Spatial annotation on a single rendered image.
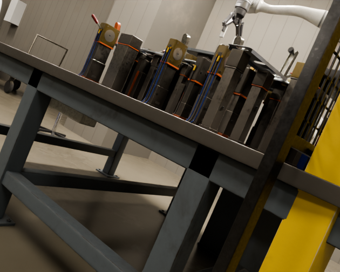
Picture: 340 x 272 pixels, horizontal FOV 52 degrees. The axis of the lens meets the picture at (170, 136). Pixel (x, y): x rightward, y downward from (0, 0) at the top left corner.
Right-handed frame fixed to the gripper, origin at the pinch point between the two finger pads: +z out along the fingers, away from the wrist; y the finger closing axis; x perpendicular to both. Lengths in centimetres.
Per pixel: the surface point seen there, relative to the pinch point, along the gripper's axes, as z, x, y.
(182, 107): 52, 38, 54
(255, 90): 37, 72, 58
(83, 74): 55, -49, 55
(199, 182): 71, 91, 93
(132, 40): 28, -19, 53
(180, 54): 28, 19, 50
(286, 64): 14, 57, 20
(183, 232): 85, 93, 93
